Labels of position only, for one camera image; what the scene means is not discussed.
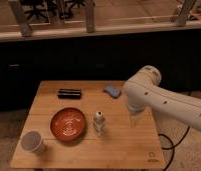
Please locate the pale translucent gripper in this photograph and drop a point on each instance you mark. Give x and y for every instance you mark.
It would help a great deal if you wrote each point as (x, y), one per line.
(135, 118)

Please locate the clear plastic bottle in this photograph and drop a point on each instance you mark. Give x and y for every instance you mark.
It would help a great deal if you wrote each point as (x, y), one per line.
(99, 123)

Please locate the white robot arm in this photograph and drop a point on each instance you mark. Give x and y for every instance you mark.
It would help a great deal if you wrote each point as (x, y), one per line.
(142, 89)

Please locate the light blue cloth object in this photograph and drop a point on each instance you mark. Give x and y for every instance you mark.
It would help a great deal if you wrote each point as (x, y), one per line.
(112, 91)

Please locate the orange ceramic plate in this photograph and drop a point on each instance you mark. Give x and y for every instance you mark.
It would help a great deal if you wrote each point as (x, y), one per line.
(68, 124)

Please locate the black rectangular case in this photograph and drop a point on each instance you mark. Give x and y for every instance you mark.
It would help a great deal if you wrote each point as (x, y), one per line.
(69, 94)

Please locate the white paper cup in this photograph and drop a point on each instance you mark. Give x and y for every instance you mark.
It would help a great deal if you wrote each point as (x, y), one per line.
(32, 142)

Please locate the black office chair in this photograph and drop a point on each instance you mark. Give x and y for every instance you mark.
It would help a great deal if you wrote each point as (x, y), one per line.
(36, 8)

